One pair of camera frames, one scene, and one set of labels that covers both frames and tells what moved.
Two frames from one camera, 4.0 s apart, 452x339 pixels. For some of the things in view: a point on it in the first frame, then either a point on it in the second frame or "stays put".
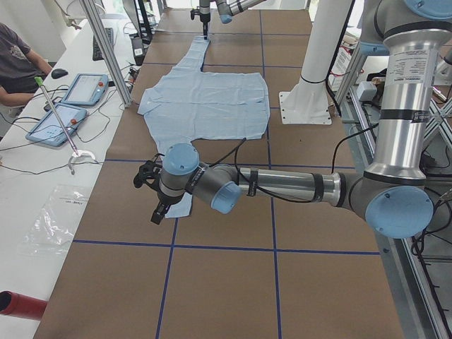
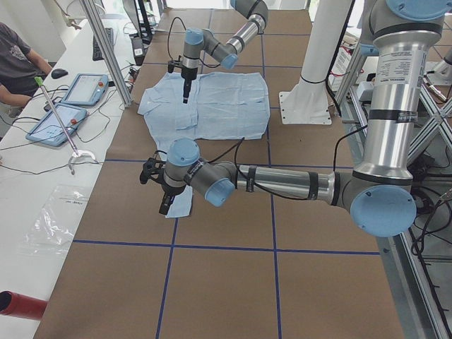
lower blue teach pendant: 48,130 stays put
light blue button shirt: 191,104 stays put
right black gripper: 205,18 → 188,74
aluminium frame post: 94,13 stays put
